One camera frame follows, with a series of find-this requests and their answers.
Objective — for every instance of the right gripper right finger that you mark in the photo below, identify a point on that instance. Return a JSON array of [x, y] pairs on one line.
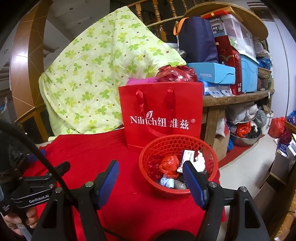
[[244, 221]]

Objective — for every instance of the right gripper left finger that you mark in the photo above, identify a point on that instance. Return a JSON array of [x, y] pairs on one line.
[[57, 221]]

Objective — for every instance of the white tissue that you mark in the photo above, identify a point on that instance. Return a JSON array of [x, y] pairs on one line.
[[199, 162]]

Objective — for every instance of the light blue tissue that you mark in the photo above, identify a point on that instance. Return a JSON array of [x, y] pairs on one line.
[[167, 182]]

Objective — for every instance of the white medicine box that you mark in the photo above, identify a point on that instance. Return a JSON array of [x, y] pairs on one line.
[[186, 155]]

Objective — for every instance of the left hand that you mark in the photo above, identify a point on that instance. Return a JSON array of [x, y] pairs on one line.
[[12, 220]]

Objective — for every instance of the cardboard box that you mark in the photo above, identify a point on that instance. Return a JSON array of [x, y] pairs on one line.
[[220, 146]]

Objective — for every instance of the red blanket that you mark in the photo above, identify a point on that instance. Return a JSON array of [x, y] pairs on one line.
[[135, 210]]

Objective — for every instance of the metal basin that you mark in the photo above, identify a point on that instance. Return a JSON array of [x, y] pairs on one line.
[[245, 142]]

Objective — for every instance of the red plastic basket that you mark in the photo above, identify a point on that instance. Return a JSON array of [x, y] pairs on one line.
[[152, 155]]

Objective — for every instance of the wooden round shelf table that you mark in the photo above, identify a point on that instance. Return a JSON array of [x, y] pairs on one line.
[[214, 108]]

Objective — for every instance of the red bag on floor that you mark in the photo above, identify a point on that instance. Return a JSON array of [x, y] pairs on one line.
[[277, 127]]

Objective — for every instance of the red paper gift bag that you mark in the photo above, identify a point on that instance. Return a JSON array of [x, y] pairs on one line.
[[153, 110]]

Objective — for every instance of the light blue shoe box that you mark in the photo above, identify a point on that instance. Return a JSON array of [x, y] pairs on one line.
[[214, 72]]

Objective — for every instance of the green clover quilt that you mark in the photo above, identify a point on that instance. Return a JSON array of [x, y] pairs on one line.
[[80, 87]]

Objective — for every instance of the dark red plastic bag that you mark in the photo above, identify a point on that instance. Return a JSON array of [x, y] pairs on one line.
[[179, 73]]

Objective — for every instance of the wooden cabinet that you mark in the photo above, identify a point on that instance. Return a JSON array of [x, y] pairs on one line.
[[26, 67]]

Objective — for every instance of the blue plastic storage bin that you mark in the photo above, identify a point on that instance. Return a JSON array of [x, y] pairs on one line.
[[249, 68]]

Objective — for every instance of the magenta pillow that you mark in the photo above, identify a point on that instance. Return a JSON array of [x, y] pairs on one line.
[[133, 81]]

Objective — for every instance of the dark red gift box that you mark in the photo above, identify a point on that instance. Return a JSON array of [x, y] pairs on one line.
[[229, 56]]

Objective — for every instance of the navy tote bag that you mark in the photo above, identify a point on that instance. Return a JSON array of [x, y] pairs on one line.
[[196, 39]]

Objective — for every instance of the clear plastic storage box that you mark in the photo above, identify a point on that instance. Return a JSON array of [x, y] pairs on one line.
[[239, 36]]

